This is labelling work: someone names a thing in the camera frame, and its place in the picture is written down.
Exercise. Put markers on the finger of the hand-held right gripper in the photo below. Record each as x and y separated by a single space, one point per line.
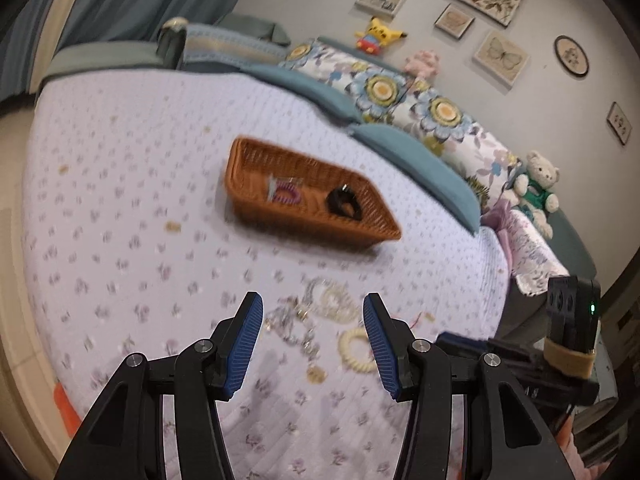
460 342

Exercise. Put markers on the white teddy bear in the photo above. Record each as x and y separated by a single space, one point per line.
537 185

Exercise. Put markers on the purple plush cushion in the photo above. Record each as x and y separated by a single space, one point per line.
497 220

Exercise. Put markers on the cream curtain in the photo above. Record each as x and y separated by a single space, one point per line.
75 5

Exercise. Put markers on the silver hair clips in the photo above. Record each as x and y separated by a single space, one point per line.
290 322

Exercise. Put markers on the pink floral quilt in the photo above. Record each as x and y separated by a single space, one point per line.
535 255

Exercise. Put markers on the round dark picture frame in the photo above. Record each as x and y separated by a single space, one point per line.
571 55

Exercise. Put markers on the teal pillow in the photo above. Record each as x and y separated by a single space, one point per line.
310 90
415 165

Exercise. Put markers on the blue striped throw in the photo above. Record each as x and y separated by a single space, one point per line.
225 45

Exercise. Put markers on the crown picture frame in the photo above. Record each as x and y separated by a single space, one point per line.
454 21

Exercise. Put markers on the orange plastic piece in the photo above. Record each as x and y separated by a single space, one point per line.
65 402

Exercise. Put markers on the brown wicker basket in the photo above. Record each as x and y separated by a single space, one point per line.
250 170

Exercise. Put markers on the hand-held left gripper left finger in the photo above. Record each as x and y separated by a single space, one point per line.
242 355

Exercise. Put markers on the grey-green sofa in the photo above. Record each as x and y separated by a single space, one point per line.
100 55

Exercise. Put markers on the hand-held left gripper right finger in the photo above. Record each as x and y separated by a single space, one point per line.
382 350

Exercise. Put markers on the floral pillow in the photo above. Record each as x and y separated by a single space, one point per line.
340 67
450 120

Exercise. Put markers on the yellow plush toy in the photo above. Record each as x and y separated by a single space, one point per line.
377 35

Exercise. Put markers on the teal bed headboard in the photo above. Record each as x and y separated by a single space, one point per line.
575 245

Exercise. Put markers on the butterfly canvas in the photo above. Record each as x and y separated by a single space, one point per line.
500 57

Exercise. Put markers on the pink pig plush toy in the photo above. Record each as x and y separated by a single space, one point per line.
422 62

